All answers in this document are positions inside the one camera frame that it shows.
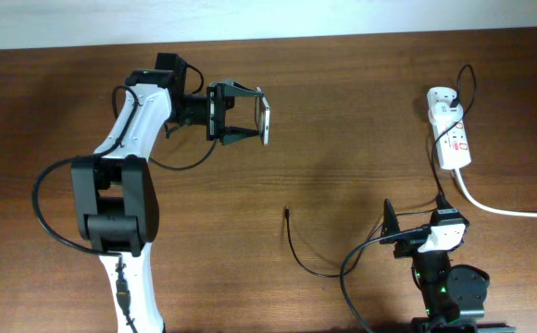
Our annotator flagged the white power strip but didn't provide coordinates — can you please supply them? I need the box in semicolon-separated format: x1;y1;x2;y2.
427;87;471;170

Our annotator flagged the white wall charger adapter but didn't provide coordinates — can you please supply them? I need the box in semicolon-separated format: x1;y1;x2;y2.
429;102;464;126

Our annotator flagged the white power strip cord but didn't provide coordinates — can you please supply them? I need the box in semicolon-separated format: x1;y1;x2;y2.
451;167;537;221

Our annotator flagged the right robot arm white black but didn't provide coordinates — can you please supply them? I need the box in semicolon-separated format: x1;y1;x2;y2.
380;196;517;333

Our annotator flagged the black charging cable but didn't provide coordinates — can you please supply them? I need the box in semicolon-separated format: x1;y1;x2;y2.
283;64;478;279

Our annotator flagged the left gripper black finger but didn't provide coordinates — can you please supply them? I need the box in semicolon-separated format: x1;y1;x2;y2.
221;80;264;98
220;127;259;145

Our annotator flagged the black smartphone with lit screen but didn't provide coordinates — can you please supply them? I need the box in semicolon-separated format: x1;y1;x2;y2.
255;87;270;146

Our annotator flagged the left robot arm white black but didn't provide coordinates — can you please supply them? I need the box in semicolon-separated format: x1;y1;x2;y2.
71;53;269;332

